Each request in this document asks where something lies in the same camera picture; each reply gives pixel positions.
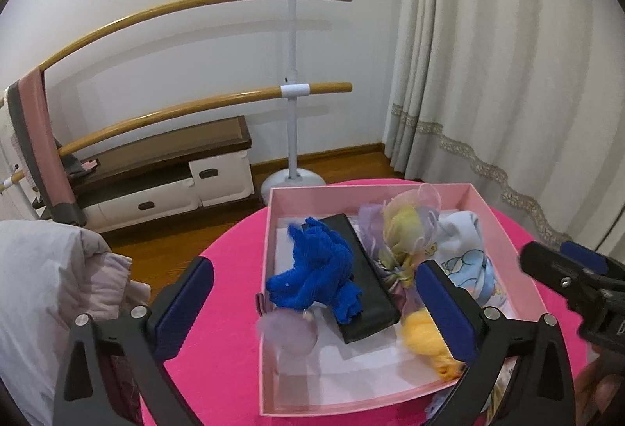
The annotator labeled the brown white storage bench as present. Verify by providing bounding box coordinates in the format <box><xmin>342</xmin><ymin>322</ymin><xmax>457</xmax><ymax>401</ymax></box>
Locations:
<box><xmin>36</xmin><ymin>115</ymin><xmax>255</xmax><ymax>234</ymax></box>

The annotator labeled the blue fuzzy glove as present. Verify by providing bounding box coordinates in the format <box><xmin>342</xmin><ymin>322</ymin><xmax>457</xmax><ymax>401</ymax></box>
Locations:
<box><xmin>266</xmin><ymin>218</ymin><xmax>364</xmax><ymax>324</ymax></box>

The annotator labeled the grey bed duvet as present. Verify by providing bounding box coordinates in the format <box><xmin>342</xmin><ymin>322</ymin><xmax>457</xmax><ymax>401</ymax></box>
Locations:
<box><xmin>0</xmin><ymin>218</ymin><xmax>152</xmax><ymax>426</ymax></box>

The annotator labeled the pink cardboard box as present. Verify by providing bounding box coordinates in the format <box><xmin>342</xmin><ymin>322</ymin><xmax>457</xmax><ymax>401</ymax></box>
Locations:
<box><xmin>258</xmin><ymin>182</ymin><xmax>550</xmax><ymax>416</ymax></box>

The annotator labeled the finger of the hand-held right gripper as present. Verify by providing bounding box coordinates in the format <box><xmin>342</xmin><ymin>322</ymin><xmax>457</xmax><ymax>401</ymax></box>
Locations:
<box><xmin>520</xmin><ymin>241</ymin><xmax>611</xmax><ymax>305</ymax></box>
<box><xmin>561</xmin><ymin>241</ymin><xmax>625</xmax><ymax>285</ymax></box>

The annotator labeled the round pink-covered table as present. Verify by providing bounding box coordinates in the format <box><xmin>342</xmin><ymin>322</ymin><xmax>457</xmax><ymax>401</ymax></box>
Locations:
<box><xmin>139</xmin><ymin>178</ymin><xmax>625</xmax><ymax>426</ymax></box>

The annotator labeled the pink grey towel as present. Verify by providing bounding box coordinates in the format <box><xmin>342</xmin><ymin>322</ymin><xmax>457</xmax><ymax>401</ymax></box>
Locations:
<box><xmin>4</xmin><ymin>67</ymin><xmax>89</xmax><ymax>226</ymax></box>

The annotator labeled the white cartoon printed cloth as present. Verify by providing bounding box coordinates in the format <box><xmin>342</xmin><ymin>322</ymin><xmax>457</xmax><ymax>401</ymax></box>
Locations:
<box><xmin>434</xmin><ymin>210</ymin><xmax>500</xmax><ymax>307</ymax></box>

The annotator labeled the yellow printed cloth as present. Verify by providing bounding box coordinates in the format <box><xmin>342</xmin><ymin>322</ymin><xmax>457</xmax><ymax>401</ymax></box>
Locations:
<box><xmin>476</xmin><ymin>355</ymin><xmax>521</xmax><ymax>426</ymax></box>

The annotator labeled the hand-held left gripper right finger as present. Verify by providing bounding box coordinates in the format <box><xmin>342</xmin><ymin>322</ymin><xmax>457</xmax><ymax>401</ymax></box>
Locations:
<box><xmin>414</xmin><ymin>260</ymin><xmax>577</xmax><ymax>426</ymax></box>

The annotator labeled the cream curtain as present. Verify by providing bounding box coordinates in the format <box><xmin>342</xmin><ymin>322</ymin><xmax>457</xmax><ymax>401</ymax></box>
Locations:
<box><xmin>381</xmin><ymin>0</ymin><xmax>625</xmax><ymax>256</ymax></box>

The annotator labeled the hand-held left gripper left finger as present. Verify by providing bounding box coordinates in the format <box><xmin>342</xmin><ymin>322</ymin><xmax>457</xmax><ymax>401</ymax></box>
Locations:
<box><xmin>53</xmin><ymin>256</ymin><xmax>214</xmax><ymax>426</ymax></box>

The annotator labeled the black soft case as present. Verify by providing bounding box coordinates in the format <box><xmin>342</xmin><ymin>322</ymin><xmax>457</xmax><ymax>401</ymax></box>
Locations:
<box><xmin>317</xmin><ymin>214</ymin><xmax>401</xmax><ymax>345</ymax></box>

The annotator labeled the dark red patterned cloth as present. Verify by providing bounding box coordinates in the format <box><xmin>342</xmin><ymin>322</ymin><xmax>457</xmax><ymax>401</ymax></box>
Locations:
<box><xmin>100</xmin><ymin>350</ymin><xmax>145</xmax><ymax>425</ymax></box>

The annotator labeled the yellow knitted cloth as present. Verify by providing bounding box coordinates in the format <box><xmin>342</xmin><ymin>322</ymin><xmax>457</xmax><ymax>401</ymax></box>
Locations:
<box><xmin>400</xmin><ymin>311</ymin><xmax>464</xmax><ymax>381</ymax></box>

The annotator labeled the white barre stand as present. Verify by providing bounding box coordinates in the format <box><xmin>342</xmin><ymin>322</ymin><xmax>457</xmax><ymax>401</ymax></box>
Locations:
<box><xmin>0</xmin><ymin>176</ymin><xmax>36</xmax><ymax>223</ymax></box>
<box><xmin>270</xmin><ymin>0</ymin><xmax>326</xmax><ymax>187</ymax></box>

